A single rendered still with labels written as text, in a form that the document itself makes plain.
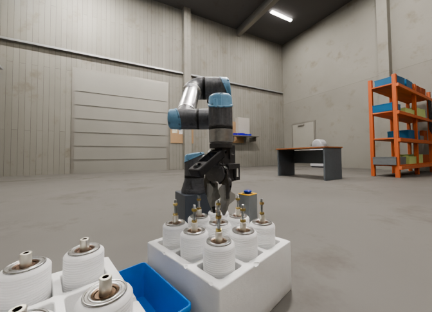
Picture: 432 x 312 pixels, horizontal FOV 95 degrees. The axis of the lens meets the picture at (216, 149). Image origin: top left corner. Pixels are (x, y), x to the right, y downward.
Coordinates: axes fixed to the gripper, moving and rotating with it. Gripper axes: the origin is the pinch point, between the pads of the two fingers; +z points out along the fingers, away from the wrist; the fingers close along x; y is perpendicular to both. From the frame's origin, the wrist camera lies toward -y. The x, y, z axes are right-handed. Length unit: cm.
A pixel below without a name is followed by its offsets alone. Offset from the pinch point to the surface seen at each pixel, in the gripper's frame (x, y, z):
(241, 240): -3.0, 8.2, 10.9
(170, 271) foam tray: 15.1, -5.9, 20.8
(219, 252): -3.2, -2.8, 10.5
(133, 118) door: 663, 300, -161
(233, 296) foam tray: -7.5, -2.3, 20.8
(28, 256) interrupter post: 25.6, -38.7, 7.0
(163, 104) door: 624, 403, -224
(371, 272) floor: -32, 64, 34
